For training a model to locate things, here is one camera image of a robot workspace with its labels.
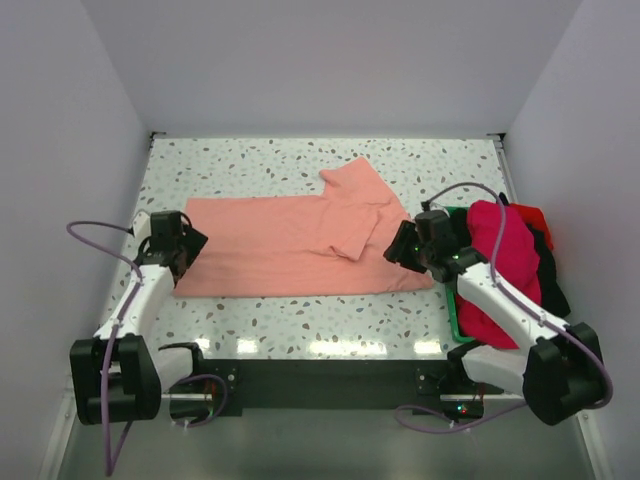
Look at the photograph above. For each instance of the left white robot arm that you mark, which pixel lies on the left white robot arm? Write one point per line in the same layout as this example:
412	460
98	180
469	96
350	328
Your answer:
116	378

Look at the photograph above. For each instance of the salmon pink t shirt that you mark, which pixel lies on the salmon pink t shirt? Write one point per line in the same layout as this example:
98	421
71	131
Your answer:
293	246

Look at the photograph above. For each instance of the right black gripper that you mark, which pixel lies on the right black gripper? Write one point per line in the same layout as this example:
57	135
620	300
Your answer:
397	251

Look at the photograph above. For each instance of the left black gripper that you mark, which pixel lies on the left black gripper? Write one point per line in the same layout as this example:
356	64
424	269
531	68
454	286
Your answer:
194	242

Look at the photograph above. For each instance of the red t shirt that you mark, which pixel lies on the red t shirt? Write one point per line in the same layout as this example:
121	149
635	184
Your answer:
534	217

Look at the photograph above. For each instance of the aluminium rail frame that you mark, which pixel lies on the aluminium rail frame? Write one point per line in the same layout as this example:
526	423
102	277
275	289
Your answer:
331	444

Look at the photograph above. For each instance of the black t shirt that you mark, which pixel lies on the black t shirt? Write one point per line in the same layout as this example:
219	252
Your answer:
552	297

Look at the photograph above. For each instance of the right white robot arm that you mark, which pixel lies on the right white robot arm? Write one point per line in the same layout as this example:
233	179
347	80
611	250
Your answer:
556	368

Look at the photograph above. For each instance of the green plastic bin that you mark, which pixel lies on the green plastic bin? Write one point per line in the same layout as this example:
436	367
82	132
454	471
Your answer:
458	217

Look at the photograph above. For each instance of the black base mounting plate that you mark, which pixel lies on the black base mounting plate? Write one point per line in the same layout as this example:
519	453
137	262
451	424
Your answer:
238	385

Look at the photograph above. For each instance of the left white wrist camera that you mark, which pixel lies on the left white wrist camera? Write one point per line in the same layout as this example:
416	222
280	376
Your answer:
141	225

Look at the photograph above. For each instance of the magenta t shirt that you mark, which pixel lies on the magenta t shirt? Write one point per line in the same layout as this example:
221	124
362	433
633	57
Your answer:
517	262

